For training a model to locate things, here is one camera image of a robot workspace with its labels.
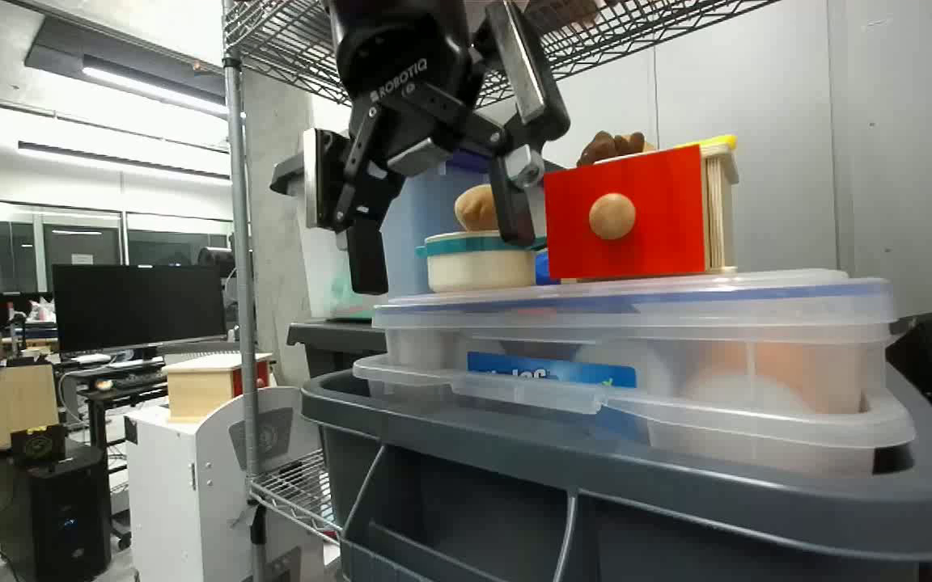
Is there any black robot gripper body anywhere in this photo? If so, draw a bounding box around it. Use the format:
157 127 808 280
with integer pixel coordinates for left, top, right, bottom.
327 0 501 181

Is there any dark brown teddy toy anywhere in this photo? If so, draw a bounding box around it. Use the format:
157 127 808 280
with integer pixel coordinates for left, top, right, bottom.
574 127 650 170

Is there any white toy knife yellow handle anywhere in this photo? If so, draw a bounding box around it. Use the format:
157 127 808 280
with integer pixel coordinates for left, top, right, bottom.
701 129 742 156

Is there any red-front wooden drawer with knob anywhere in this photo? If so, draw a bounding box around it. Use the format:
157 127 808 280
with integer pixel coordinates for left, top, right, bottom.
542 143 711 284

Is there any light wooden drawer box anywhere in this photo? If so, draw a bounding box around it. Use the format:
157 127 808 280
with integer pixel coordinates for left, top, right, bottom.
703 132 745 275

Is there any large clear lidded plastic container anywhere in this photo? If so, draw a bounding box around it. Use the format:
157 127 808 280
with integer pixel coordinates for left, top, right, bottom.
369 264 899 418

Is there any clear plastic container blue label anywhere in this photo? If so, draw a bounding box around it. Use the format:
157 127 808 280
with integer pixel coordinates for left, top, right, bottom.
351 351 918 484

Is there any clear storage bin dark lid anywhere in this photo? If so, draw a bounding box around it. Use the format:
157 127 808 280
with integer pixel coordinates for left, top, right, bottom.
270 149 550 326

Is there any cream bowl with teal rim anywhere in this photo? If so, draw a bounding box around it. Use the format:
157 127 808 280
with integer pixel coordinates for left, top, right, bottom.
415 228 548 298

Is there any tan box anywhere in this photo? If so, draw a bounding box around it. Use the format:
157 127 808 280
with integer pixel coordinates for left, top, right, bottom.
161 350 277 425

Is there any black computer monitor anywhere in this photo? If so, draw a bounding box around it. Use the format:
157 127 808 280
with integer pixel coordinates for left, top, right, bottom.
49 262 231 356

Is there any thin ceiling light strip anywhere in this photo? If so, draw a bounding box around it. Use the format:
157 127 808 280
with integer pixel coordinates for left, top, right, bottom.
12 136 237 184

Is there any ceiling light with grey housing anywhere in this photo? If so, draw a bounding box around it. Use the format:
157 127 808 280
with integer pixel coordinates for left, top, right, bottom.
24 12 233 123

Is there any black cart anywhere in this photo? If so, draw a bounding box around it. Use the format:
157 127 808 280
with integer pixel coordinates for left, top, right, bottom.
55 347 175 547

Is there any white cabinet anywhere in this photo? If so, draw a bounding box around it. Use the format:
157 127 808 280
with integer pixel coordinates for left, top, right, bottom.
120 385 329 582

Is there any cardboard box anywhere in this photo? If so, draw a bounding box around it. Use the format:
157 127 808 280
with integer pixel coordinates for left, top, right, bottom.
0 361 62 500

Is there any black computer tower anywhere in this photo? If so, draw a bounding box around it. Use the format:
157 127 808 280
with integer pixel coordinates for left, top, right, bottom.
0 425 117 582

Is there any grey plastic tote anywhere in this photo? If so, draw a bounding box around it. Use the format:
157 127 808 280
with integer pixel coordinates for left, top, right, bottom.
298 361 932 582

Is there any metal wire shelving rack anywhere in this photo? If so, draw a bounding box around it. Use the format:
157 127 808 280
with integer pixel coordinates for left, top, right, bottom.
218 0 785 582

